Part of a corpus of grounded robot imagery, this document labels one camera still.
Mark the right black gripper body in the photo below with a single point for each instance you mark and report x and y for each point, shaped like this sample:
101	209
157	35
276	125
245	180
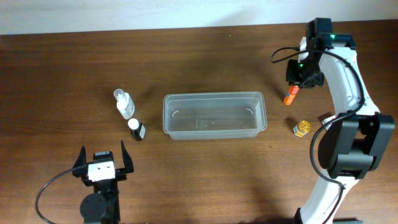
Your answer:
306	81

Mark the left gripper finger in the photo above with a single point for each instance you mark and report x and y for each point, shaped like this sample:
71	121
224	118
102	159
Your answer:
127	160
81	159

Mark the orange tube white cap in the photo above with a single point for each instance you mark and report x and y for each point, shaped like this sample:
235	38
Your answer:
291	94

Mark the dark bottle white cap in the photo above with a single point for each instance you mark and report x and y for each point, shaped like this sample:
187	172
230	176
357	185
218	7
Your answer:
137	129

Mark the small gold lid jar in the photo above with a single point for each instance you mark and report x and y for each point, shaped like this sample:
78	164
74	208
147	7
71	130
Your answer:
302	128

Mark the white squeeze bottle clear cap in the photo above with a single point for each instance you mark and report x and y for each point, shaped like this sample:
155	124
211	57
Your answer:
124	103

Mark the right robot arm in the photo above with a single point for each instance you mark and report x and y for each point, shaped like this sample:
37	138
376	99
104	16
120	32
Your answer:
354	141

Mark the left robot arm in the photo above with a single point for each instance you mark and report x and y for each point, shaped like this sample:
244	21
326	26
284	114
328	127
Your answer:
102	206

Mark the clear plastic container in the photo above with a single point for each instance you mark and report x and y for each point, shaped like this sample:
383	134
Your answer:
223	115

